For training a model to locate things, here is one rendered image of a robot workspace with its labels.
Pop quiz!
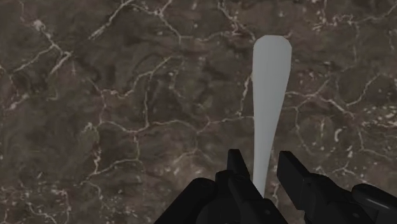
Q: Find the grey flat utensil handle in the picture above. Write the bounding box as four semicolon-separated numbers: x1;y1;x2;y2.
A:
251;34;293;199

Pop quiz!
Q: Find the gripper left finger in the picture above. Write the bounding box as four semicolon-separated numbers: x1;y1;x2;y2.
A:
154;148;289;224

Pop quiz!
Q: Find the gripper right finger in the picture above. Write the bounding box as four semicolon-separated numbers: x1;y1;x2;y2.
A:
276;150;397;224

